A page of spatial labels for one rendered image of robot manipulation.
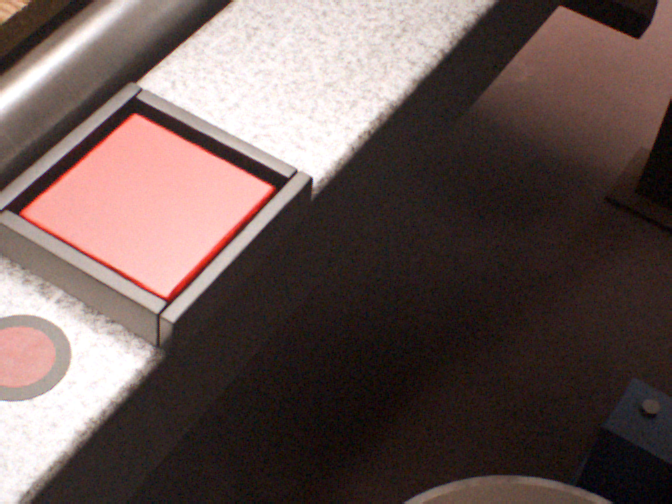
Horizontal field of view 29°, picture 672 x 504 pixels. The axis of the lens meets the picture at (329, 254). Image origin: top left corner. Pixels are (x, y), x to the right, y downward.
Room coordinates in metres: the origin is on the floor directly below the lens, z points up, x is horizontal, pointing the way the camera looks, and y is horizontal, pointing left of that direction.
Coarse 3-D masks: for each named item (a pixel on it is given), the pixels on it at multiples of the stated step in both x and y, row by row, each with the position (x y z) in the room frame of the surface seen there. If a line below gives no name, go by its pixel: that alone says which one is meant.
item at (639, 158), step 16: (656, 144) 1.25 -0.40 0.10; (640, 160) 1.32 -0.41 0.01; (656, 160) 1.25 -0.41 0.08; (624, 176) 1.28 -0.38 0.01; (640, 176) 1.29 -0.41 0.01; (656, 176) 1.24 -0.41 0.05; (608, 192) 1.25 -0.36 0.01; (624, 192) 1.25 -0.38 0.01; (640, 192) 1.25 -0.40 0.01; (656, 192) 1.24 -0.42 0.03; (624, 208) 1.23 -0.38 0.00; (640, 208) 1.22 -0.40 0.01; (656, 208) 1.23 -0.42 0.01; (656, 224) 1.20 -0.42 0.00
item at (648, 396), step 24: (624, 408) 0.89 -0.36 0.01; (648, 408) 0.89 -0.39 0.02; (600, 432) 0.77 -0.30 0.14; (624, 432) 0.86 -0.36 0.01; (648, 432) 0.86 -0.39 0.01; (600, 456) 0.76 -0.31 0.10; (624, 456) 0.75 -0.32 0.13; (648, 456) 0.74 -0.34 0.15; (576, 480) 0.79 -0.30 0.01; (600, 480) 0.76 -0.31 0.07; (624, 480) 0.75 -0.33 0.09; (648, 480) 0.74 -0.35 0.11
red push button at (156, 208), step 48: (144, 144) 0.31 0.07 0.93; (192, 144) 0.31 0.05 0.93; (48, 192) 0.28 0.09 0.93; (96, 192) 0.28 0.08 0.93; (144, 192) 0.29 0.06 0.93; (192, 192) 0.29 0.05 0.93; (240, 192) 0.29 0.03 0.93; (96, 240) 0.26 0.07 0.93; (144, 240) 0.27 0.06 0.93; (192, 240) 0.27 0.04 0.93; (144, 288) 0.25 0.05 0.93
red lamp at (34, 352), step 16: (0, 336) 0.23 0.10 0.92; (16, 336) 0.23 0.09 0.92; (32, 336) 0.23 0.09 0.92; (0, 352) 0.23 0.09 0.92; (16, 352) 0.23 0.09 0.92; (32, 352) 0.23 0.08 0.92; (48, 352) 0.23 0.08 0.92; (0, 368) 0.22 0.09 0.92; (16, 368) 0.22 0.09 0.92; (32, 368) 0.22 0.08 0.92; (48, 368) 0.22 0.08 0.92; (0, 384) 0.21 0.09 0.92; (16, 384) 0.22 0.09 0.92
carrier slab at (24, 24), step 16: (0, 0) 0.36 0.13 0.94; (16, 0) 0.36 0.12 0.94; (32, 0) 0.37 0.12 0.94; (48, 0) 0.37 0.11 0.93; (64, 0) 0.38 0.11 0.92; (0, 16) 0.35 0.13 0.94; (16, 16) 0.36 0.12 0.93; (32, 16) 0.36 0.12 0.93; (48, 16) 0.37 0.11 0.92; (0, 32) 0.35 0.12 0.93; (16, 32) 0.36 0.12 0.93; (32, 32) 0.36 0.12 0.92; (0, 48) 0.35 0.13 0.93
